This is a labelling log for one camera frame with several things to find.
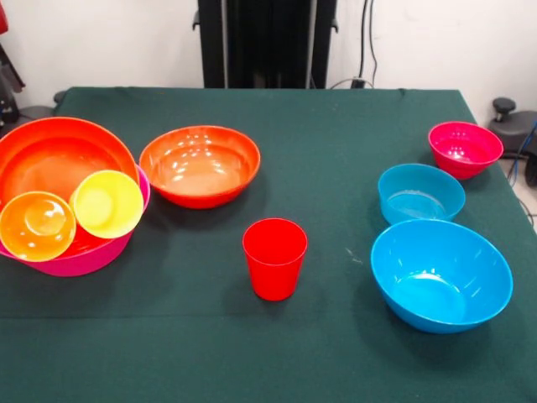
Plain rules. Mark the large blue bowl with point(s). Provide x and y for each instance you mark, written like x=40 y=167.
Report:
x=440 y=273

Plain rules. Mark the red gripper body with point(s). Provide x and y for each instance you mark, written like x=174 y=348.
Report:
x=3 y=21

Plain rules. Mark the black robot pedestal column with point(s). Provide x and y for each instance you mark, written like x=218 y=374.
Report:
x=268 y=42

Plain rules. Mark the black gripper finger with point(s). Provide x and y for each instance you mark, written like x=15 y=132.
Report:
x=12 y=71

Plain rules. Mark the small magenta bowl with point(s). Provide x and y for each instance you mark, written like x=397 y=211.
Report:
x=461 y=161

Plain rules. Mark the large pink bowl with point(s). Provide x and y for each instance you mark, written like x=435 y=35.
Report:
x=96 y=260

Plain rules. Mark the dark green tablecloth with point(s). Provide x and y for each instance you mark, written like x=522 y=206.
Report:
x=268 y=357

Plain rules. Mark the orange-red bowl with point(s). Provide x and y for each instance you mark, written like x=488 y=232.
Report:
x=197 y=168
x=54 y=155

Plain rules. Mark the small blue bowl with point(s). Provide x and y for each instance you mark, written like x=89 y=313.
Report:
x=419 y=184

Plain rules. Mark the orange cup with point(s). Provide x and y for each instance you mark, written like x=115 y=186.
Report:
x=38 y=226

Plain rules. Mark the red cup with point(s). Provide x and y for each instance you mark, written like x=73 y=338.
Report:
x=274 y=268

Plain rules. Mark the yellow cup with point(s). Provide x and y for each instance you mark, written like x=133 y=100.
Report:
x=107 y=205

